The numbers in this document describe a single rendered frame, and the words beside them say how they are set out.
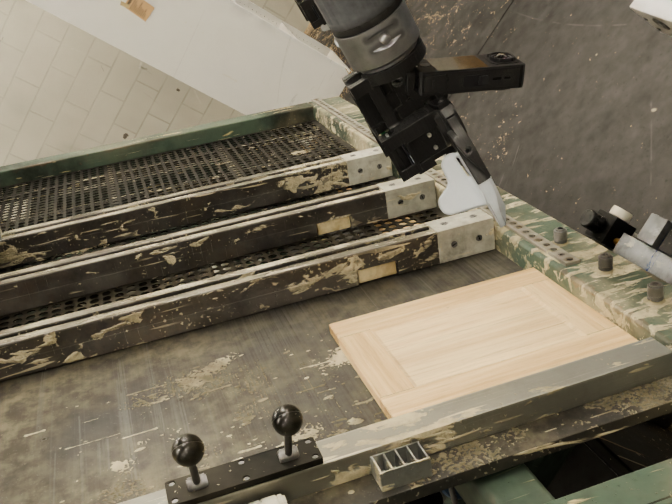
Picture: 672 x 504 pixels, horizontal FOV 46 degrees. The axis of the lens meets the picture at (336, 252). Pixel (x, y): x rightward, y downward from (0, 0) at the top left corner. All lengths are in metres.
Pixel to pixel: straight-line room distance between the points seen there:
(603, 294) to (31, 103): 5.70
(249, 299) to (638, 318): 0.69
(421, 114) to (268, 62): 4.34
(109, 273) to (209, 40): 3.42
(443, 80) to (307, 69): 4.39
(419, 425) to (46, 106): 5.77
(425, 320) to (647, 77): 1.83
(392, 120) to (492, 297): 0.68
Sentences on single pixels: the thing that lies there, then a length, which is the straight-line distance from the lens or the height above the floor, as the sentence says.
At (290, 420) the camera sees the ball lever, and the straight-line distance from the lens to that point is 0.94.
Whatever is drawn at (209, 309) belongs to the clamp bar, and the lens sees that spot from 1.49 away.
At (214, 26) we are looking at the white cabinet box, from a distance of 5.03.
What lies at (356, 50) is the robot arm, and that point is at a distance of 0.76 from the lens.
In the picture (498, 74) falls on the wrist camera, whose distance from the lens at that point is 0.82.
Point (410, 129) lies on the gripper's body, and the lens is 0.79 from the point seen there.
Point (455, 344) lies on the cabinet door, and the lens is 1.30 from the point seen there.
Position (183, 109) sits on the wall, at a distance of 6.62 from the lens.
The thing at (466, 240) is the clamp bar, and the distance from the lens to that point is 1.61.
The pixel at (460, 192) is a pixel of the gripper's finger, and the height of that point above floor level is 1.42.
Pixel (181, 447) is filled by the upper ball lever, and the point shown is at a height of 1.52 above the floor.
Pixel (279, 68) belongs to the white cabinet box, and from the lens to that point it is 5.14.
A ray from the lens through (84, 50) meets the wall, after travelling 6.49.
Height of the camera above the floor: 1.84
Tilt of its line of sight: 25 degrees down
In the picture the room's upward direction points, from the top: 65 degrees counter-clockwise
